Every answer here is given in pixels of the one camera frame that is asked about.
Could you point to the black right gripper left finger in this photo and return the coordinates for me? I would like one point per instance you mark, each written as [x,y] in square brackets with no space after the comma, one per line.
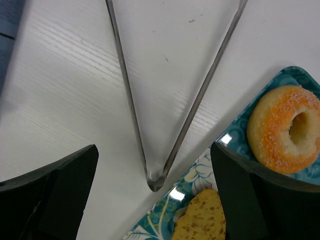
[48,203]

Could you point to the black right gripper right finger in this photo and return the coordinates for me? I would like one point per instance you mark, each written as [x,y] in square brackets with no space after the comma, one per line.
[261,204]

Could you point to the stainless steel tongs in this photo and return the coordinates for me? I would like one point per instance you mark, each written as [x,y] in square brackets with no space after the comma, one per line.
[156,179]

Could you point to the tan speckled bread slice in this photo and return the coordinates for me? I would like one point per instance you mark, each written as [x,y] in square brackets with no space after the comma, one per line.
[203,219]

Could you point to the orange sugared donut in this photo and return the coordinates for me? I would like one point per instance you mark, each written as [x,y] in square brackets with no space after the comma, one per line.
[283,130]

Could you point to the teal floral tray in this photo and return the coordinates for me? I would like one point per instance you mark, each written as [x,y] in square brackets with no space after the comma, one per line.
[159,222]

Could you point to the blue beige striped placemat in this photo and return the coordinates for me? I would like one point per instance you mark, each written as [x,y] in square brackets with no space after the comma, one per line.
[10,17]

